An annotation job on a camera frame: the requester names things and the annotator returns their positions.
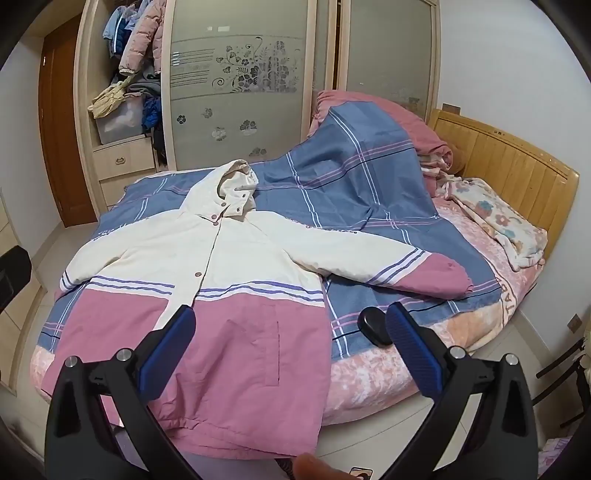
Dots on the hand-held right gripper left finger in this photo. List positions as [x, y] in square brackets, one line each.
[167, 350]

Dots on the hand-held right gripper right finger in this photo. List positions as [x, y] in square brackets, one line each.
[411, 355]

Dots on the white and pink hooded jacket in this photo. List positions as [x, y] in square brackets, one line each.
[240, 286]

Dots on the dark hanging clothes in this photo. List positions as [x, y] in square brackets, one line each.
[159, 143]

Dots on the grey clothes pile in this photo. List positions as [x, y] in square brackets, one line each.
[143, 85]

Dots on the clothes in open wardrobe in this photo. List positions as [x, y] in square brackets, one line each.
[145, 37]

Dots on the person's right hand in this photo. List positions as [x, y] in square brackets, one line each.
[318, 468]

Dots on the small black case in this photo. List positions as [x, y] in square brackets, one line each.
[375, 326]

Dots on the beige wardrobe drawer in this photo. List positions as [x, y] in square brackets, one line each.
[121, 189]
[122, 159]

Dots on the brown wooden door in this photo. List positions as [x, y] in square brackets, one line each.
[64, 138]

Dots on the dark chair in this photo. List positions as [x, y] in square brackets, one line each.
[563, 369]

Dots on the floral blanket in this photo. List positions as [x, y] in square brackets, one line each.
[498, 217]

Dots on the blue plaid duvet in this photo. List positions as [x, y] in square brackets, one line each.
[346, 175]

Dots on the clear plastic storage box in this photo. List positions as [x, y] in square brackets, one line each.
[122, 122]

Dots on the wooden headboard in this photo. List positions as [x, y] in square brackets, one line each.
[512, 166]

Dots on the blue cloth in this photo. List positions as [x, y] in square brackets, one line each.
[151, 115]

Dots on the beige wardrobe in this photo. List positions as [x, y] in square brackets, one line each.
[87, 55]

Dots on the pink quilt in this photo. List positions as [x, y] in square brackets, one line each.
[397, 110]

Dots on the frosted floral sliding door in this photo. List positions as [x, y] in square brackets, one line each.
[240, 101]

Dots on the light blue hanging jacket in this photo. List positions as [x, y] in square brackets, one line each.
[115, 27]

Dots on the plain frosted sliding door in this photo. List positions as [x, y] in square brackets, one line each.
[388, 50]

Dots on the wall socket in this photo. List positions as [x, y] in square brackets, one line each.
[574, 323]

